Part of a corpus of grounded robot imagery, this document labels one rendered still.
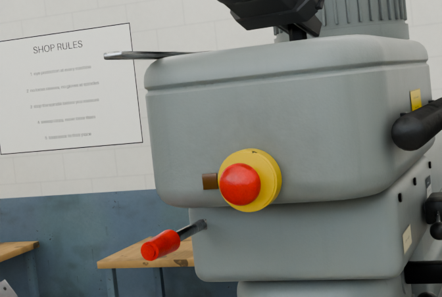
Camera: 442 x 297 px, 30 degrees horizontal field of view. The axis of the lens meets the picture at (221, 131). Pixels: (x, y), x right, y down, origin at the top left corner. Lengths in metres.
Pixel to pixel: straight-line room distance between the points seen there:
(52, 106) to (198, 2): 1.35
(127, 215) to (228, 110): 5.12
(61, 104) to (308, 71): 5.33
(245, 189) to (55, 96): 5.37
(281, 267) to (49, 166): 5.31
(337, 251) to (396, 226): 0.07
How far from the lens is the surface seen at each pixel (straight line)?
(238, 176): 0.76
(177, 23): 5.65
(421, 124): 0.80
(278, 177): 0.79
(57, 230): 6.22
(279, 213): 0.91
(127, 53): 0.80
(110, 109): 5.89
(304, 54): 0.79
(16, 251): 6.02
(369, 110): 0.80
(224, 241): 0.94
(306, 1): 0.94
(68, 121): 6.06
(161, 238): 0.83
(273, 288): 0.97
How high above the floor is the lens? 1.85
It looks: 3 degrees down
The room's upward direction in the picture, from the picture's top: 6 degrees counter-clockwise
